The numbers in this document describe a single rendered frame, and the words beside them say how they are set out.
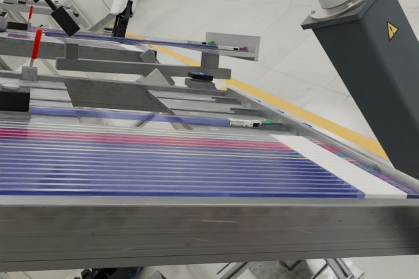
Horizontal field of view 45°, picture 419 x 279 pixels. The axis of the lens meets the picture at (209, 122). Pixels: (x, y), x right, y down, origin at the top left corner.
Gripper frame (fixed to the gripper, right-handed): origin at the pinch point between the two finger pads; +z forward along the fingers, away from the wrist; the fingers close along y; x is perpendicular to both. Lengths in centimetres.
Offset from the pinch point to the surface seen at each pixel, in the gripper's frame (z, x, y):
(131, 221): 18, -18, 102
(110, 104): 16.1, -6.1, 34.3
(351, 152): 10, 17, 86
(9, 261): 23, -28, 101
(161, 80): 9.2, 11.1, 13.9
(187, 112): 12, 3, 57
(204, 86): 7.2, 14.2, 35.9
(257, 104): 8, 19, 54
